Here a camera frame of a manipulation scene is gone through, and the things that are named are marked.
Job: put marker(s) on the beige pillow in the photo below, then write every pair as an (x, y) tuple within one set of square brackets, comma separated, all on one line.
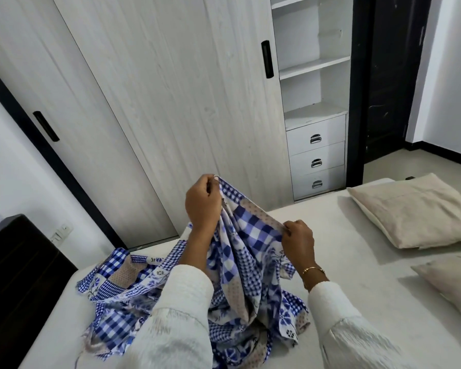
[(415, 211), (451, 282)]

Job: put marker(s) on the dark wooden door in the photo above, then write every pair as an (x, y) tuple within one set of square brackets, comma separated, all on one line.
[(392, 72)]

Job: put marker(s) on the black wardrobe side panel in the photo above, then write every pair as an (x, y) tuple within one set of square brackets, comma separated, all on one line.
[(42, 149)]

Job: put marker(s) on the person's right hand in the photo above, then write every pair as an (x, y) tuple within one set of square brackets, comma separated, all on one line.
[(300, 244)]

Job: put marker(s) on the person's left fingers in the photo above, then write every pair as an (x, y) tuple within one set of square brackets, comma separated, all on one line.
[(210, 184)]

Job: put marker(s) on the person's left hand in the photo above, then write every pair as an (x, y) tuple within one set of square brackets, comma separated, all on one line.
[(200, 205)]

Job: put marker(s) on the person's right fingers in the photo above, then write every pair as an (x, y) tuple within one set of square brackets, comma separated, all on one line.
[(287, 229)]

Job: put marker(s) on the dark wooden headboard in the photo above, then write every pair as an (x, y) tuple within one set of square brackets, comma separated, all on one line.
[(19, 288)]

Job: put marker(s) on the person's left forearm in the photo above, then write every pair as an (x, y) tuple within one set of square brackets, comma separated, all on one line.
[(176, 303)]

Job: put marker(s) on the white open shelf unit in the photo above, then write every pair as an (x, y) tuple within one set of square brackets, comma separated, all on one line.
[(315, 84)]

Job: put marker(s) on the white drawer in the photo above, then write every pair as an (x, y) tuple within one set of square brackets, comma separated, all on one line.
[(326, 130), (330, 157), (330, 182)]

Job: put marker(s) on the white mattress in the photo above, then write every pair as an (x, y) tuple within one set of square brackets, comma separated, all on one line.
[(368, 295)]

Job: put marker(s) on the light wood-grain wardrobe door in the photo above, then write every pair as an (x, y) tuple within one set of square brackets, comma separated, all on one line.
[(184, 103), (80, 122)]

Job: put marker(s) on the white wall socket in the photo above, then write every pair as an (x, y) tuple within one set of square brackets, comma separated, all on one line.
[(61, 233)]

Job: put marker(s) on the blue checked patchwork bedsheet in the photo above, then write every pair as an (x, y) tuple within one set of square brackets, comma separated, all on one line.
[(246, 265)]

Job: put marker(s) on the person's right forearm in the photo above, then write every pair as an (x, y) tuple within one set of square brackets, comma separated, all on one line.
[(345, 326)]

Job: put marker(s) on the gold bangle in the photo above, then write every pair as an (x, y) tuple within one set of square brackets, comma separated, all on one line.
[(313, 270)]

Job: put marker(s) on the black door frame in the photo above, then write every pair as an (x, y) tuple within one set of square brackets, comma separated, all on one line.
[(356, 92)]

